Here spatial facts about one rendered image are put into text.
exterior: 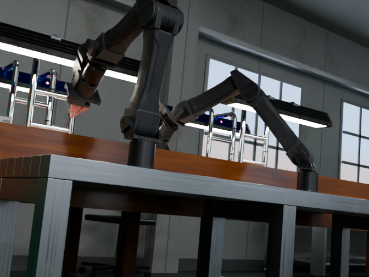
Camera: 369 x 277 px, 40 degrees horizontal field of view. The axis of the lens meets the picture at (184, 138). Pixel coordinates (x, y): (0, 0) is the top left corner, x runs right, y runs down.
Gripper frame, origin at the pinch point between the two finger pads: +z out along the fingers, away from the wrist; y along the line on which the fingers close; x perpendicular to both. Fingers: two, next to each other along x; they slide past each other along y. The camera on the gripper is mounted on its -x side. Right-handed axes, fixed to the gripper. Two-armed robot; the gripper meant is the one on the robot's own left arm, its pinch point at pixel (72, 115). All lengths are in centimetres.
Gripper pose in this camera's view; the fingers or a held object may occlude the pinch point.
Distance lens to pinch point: 156.4
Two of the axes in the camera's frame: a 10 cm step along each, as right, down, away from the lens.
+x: 3.1, 7.0, -6.4
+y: -8.1, -1.5, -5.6
